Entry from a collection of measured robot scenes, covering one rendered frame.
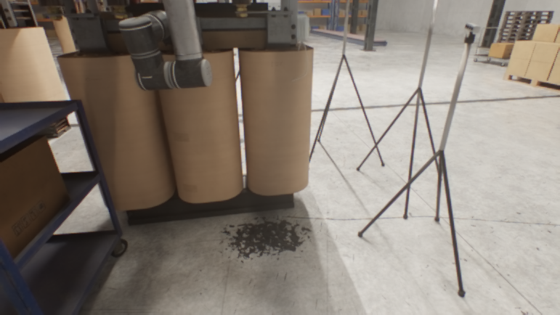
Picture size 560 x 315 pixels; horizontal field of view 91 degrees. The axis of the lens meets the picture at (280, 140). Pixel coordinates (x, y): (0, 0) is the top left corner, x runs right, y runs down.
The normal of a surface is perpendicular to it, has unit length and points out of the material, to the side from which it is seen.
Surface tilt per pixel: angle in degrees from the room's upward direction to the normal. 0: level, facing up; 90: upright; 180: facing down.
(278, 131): 90
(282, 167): 90
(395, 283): 0
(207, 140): 90
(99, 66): 90
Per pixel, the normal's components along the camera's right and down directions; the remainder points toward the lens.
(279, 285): -0.01, -0.91
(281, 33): 0.16, 0.40
